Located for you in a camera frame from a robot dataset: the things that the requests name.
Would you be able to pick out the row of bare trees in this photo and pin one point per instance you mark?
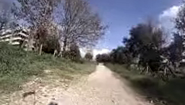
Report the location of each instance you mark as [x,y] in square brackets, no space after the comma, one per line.
[80,23]

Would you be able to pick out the pale gravel path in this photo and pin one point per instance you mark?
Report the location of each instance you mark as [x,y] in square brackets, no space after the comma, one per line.
[99,89]

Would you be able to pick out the row of dark trees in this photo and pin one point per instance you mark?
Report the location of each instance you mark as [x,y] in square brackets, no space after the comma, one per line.
[145,41]

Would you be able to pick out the wooden fence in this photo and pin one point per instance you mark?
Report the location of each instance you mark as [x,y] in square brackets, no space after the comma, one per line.
[160,69]

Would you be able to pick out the white terraced building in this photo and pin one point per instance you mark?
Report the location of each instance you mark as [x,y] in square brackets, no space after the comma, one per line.
[15,36]

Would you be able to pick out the grass verge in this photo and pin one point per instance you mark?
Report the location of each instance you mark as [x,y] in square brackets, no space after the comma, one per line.
[12,62]
[166,92]

